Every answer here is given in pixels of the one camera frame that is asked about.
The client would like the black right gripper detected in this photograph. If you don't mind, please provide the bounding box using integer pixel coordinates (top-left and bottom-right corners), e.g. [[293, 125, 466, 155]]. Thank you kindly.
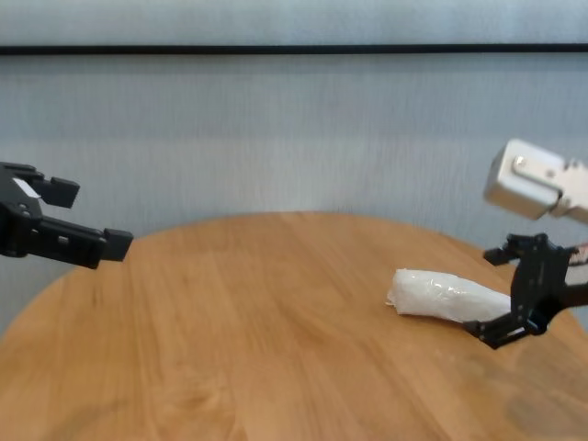
[[462, 232, 588, 352]]

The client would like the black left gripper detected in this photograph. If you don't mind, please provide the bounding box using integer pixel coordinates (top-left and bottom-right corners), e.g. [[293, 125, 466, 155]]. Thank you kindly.
[[0, 160, 135, 271]]

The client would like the white plastic-wrapped sandbag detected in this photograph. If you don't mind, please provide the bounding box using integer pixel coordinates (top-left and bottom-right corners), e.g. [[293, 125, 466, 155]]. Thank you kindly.
[[383, 267, 514, 322]]

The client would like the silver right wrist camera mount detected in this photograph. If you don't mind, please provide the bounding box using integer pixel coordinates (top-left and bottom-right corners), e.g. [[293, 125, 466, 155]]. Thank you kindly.
[[481, 138, 588, 221]]

